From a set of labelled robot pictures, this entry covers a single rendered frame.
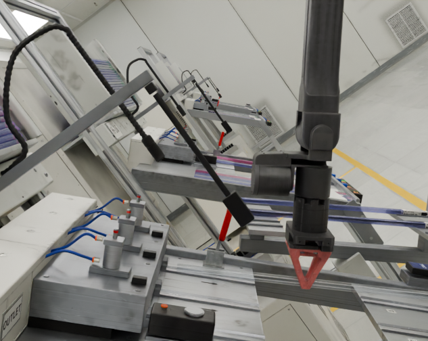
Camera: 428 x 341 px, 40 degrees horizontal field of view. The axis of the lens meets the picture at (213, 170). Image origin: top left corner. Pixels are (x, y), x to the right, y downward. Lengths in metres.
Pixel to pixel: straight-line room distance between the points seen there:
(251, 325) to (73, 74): 1.28
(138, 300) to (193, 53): 7.80
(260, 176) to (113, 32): 7.71
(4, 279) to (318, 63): 0.55
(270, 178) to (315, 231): 0.11
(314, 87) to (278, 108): 7.56
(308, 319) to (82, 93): 1.01
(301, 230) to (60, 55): 1.20
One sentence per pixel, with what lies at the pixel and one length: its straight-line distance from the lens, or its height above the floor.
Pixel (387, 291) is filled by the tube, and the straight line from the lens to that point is 1.04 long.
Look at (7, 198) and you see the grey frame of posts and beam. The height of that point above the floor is 1.33.
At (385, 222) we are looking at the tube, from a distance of 1.33.
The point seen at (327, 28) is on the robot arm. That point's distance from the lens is 0.94.
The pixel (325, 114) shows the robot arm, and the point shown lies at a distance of 0.93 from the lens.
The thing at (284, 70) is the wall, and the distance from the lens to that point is 8.49.
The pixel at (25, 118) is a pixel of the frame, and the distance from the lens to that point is 1.09.
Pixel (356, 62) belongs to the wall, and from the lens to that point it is 8.66.
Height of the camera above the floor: 1.29
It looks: 7 degrees down
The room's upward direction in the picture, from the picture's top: 36 degrees counter-clockwise
